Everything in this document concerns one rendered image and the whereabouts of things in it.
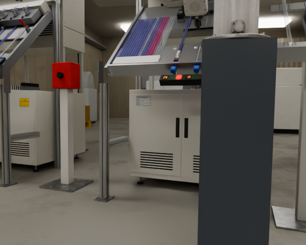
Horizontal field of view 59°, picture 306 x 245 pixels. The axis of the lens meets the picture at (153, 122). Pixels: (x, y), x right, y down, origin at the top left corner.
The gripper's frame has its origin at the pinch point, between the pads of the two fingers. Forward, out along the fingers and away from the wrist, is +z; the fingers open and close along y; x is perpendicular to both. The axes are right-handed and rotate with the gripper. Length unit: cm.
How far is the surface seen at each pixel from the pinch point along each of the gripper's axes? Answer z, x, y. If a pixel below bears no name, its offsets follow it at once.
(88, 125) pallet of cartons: 311, 196, -289
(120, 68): 13.9, -13.2, -40.0
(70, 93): 35, -10, -83
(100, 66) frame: 15, -10, -53
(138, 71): 16.3, -13.2, -30.7
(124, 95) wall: 523, 518, -386
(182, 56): 14.4, -4.6, -8.6
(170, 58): 14.4, -5.9, -14.6
